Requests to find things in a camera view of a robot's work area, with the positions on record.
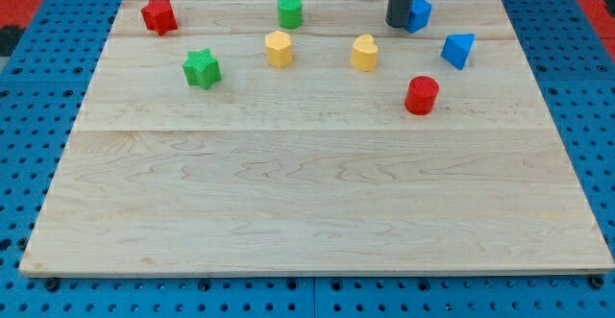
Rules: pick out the green cylinder block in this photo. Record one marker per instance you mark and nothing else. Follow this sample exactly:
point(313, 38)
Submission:
point(290, 13)

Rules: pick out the red star block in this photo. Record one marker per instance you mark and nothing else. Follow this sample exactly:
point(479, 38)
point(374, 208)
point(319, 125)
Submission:
point(159, 17)

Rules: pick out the yellow hexagon block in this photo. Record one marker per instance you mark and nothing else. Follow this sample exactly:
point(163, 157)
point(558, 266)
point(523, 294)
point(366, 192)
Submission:
point(278, 47)

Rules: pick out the blue triangle block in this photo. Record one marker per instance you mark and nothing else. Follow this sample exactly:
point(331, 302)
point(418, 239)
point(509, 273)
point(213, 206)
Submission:
point(457, 49)

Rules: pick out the red cylinder block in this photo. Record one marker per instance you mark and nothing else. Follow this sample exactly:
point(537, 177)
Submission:
point(421, 95)

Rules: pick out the green star block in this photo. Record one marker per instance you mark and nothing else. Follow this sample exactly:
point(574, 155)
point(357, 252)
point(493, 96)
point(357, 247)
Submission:
point(202, 69)

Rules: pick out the wooden board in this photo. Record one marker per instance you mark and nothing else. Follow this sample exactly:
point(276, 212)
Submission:
point(316, 169)

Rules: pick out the yellow heart block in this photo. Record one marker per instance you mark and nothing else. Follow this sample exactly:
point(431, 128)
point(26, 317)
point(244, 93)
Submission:
point(364, 54)

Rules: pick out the blue cube block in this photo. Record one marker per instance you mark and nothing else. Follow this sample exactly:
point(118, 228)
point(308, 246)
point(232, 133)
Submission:
point(419, 15)

